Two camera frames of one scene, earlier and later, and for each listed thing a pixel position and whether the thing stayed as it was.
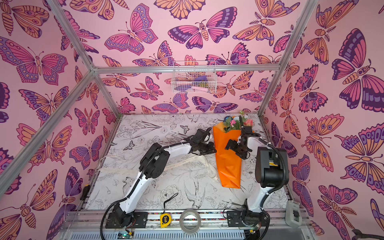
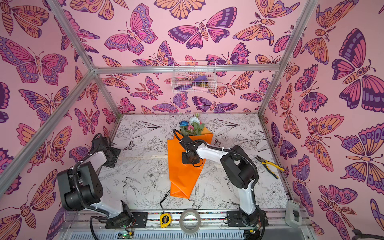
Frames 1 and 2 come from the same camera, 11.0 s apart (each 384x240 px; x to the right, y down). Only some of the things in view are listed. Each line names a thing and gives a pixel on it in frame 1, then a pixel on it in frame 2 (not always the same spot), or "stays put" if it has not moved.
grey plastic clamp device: [293, 216] stays put
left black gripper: [211, 151] to [116, 151]
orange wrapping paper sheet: [229, 163] to [182, 176]
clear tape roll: [181, 221] stays put
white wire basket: [194, 77] stays put
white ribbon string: [170, 167] to [142, 156]
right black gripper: [240, 145] to [188, 158]
